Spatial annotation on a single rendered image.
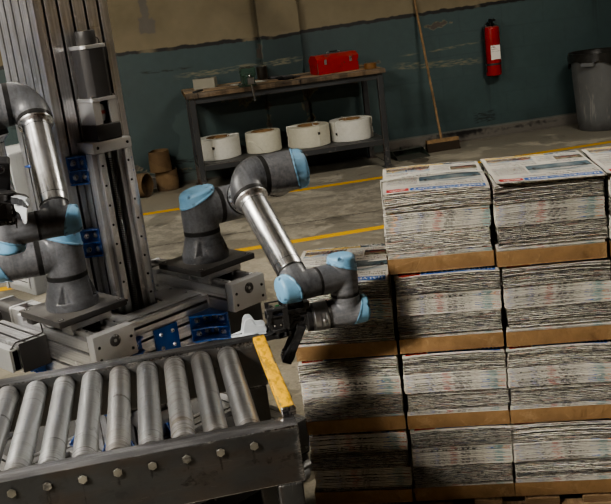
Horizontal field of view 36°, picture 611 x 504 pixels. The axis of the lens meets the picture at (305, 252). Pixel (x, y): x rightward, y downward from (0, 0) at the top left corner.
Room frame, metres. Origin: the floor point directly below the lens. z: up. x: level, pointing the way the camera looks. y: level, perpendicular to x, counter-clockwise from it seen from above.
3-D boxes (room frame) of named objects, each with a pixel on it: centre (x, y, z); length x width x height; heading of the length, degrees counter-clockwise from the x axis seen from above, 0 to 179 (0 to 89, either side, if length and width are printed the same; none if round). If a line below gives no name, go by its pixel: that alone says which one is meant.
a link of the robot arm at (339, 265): (2.29, -0.07, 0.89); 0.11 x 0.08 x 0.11; 114
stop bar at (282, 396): (1.89, 0.10, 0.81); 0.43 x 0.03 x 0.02; 9
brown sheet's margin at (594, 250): (2.52, -0.67, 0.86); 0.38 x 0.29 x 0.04; 173
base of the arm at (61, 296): (2.56, 0.68, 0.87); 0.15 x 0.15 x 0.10
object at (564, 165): (2.50, -0.67, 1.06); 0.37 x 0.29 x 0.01; 173
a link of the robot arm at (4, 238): (2.27, 0.72, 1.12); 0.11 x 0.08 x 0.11; 107
